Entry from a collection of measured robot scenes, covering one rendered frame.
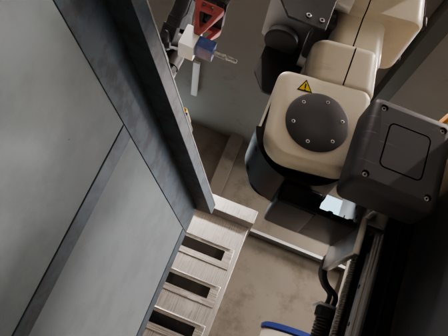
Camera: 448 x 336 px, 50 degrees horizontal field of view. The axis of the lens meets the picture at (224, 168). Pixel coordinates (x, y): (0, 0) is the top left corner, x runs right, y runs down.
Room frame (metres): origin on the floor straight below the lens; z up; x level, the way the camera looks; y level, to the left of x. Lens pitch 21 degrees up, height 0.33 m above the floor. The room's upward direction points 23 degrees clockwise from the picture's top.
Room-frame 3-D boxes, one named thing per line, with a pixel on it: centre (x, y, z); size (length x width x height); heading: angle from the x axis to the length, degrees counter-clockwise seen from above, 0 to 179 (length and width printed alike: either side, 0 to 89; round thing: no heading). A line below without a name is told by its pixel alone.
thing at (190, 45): (0.92, 0.13, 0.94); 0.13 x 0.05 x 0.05; 88
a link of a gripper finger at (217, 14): (0.91, 0.17, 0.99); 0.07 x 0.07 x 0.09; 88
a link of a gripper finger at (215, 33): (0.94, 0.17, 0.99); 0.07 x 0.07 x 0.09; 88
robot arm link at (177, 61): (1.34, 0.29, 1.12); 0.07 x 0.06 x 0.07; 55
